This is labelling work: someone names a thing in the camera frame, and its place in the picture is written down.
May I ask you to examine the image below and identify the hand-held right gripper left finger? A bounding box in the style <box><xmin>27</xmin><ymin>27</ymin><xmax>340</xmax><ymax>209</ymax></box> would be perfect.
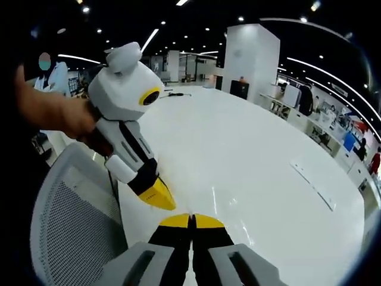
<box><xmin>98</xmin><ymin>213</ymin><xmax>192</xmax><ymax>286</ymax></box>

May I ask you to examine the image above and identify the wall poster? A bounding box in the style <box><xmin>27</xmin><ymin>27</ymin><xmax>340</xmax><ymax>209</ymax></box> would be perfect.
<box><xmin>312</xmin><ymin>94</ymin><xmax>373</xmax><ymax>141</ymax></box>

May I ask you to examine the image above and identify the blue board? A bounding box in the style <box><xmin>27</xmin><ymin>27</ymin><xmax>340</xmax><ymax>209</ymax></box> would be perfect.
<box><xmin>343</xmin><ymin>130</ymin><xmax>357</xmax><ymax>153</ymax></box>

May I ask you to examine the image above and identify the white panel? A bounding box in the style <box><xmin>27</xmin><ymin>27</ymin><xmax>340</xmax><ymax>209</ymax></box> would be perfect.
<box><xmin>283</xmin><ymin>85</ymin><xmax>302</xmax><ymax>107</ymax></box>

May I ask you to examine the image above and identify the person's left hand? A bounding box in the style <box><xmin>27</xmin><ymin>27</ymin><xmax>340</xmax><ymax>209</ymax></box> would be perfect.
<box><xmin>56</xmin><ymin>100</ymin><xmax>98</xmax><ymax>141</ymax></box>

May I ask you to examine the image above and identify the black tool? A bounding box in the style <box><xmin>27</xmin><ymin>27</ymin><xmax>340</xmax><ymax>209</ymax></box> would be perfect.
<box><xmin>160</xmin><ymin>88</ymin><xmax>193</xmax><ymax>100</ymax></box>

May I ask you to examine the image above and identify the black office chair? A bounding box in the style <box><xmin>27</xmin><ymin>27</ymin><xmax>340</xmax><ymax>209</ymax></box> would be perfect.
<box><xmin>230</xmin><ymin>79</ymin><xmax>250</xmax><ymax>101</ymax></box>

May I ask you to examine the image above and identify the grey mesh office chair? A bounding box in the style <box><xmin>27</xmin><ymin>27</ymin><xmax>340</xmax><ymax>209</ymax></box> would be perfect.
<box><xmin>29</xmin><ymin>142</ymin><xmax>129</xmax><ymax>284</ymax></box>

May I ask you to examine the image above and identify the table cable slot cover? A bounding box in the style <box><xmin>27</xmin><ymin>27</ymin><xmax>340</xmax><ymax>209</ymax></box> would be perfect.
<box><xmin>289</xmin><ymin>160</ymin><xmax>338</xmax><ymax>213</ymax></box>

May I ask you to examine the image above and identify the clear food packaging bag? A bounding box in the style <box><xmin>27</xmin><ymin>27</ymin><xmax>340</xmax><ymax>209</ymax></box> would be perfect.
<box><xmin>190</xmin><ymin>184</ymin><xmax>254</xmax><ymax>247</ymax></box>

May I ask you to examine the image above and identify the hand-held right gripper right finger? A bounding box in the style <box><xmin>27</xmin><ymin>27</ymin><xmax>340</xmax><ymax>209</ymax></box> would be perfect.
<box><xmin>192</xmin><ymin>213</ymin><xmax>286</xmax><ymax>286</ymax></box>

